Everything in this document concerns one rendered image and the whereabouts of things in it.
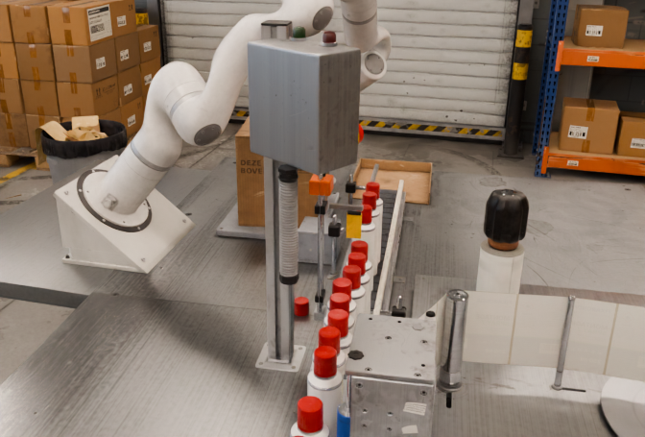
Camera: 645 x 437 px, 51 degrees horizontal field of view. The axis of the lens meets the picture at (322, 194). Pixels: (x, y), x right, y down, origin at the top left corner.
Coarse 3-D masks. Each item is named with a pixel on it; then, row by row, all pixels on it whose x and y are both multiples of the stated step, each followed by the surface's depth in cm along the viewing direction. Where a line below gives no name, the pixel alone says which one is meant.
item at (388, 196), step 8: (384, 192) 212; (392, 192) 212; (384, 200) 206; (392, 200) 206; (384, 208) 200; (392, 208) 200; (384, 216) 194; (392, 216) 194; (384, 224) 189; (384, 232) 184; (384, 240) 180; (384, 248) 175; (384, 256) 171; (376, 280) 159; (376, 288) 156; (376, 296) 152
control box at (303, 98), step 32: (256, 64) 110; (288, 64) 105; (320, 64) 100; (352, 64) 105; (256, 96) 112; (288, 96) 107; (320, 96) 102; (352, 96) 107; (256, 128) 114; (288, 128) 109; (320, 128) 104; (352, 128) 109; (288, 160) 111; (320, 160) 106; (352, 160) 112
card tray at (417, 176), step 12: (360, 168) 247; (372, 168) 247; (384, 168) 246; (396, 168) 245; (408, 168) 244; (420, 168) 243; (360, 180) 235; (384, 180) 236; (396, 180) 236; (408, 180) 236; (420, 180) 236; (360, 192) 224; (408, 192) 225; (420, 192) 225
